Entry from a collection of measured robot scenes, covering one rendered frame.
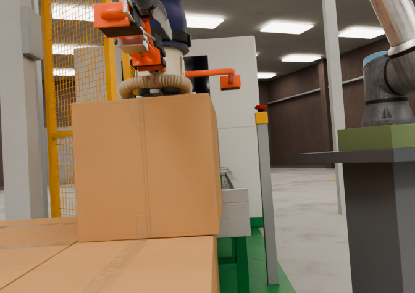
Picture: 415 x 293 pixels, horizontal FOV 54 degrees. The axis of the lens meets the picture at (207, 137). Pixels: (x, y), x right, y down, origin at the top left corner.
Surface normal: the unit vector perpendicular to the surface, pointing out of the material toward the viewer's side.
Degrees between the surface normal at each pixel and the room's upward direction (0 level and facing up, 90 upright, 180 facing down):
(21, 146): 90
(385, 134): 90
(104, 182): 90
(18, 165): 90
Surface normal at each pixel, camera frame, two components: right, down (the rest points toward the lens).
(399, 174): 0.37, -0.07
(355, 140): -0.92, 0.04
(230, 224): -0.02, -0.04
